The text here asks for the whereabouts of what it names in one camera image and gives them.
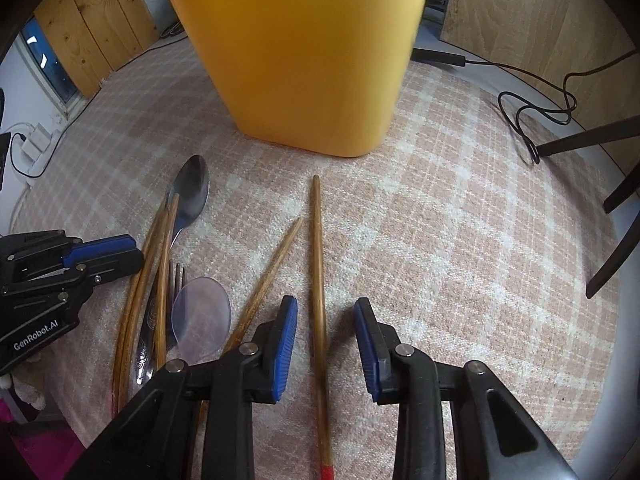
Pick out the glass window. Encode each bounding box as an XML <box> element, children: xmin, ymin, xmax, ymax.
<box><xmin>20</xmin><ymin>17</ymin><xmax>81</xmax><ymax>103</ymax></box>

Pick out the person's left forearm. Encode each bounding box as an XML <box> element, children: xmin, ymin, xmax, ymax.
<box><xmin>0</xmin><ymin>400</ymin><xmax>86</xmax><ymax>480</ymax></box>

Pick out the knotty wooden board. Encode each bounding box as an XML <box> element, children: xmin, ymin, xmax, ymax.
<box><xmin>32</xmin><ymin>0</ymin><xmax>168</xmax><ymax>98</ymax></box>

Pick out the black tripod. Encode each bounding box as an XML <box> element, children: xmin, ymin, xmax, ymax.
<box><xmin>532</xmin><ymin>117</ymin><xmax>640</xmax><ymax>300</ymax></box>

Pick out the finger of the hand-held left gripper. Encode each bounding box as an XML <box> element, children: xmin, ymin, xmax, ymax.
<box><xmin>62</xmin><ymin>234</ymin><xmax>137</xmax><ymax>268</ymax></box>
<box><xmin>80</xmin><ymin>249</ymin><xmax>145</xmax><ymax>286</ymax></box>

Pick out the black power adapter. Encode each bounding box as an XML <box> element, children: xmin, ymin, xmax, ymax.
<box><xmin>411</xmin><ymin>49</ymin><xmax>466</xmax><ymax>67</ymax></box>

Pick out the yellow plastic container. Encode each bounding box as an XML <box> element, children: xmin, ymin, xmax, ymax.
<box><xmin>159</xmin><ymin>0</ymin><xmax>448</xmax><ymax>158</ymax></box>

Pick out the pale wooden board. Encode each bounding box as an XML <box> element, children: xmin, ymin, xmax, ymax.
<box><xmin>440</xmin><ymin>0</ymin><xmax>640</xmax><ymax>126</ymax></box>

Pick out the bundle of wooden chopsticks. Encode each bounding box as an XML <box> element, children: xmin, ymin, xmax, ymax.
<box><xmin>113</xmin><ymin>205</ymin><xmax>168</xmax><ymax>411</ymax></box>

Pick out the white charger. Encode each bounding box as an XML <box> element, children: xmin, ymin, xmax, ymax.
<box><xmin>20</xmin><ymin>127</ymin><xmax>53</xmax><ymax>161</ymax></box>

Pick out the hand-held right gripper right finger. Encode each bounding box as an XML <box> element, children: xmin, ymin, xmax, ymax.
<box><xmin>353</xmin><ymin>297</ymin><xmax>581</xmax><ymax>480</ymax></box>

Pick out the wooden chopstick with red end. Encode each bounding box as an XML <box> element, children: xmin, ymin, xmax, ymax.
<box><xmin>311</xmin><ymin>175</ymin><xmax>335</xmax><ymax>480</ymax></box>

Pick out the metal spoon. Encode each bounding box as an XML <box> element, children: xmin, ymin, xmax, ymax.
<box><xmin>131</xmin><ymin>155</ymin><xmax>211</xmax><ymax>386</ymax></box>

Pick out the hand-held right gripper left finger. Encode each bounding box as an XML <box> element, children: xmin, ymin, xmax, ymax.
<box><xmin>65</xmin><ymin>295</ymin><xmax>299</xmax><ymax>480</ymax></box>

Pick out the clear plastic spoon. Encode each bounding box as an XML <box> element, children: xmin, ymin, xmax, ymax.
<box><xmin>171</xmin><ymin>276</ymin><xmax>232</xmax><ymax>363</ymax></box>

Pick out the black cable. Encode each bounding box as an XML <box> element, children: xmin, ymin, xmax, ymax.
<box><xmin>462</xmin><ymin>49</ymin><xmax>636</xmax><ymax>166</ymax></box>

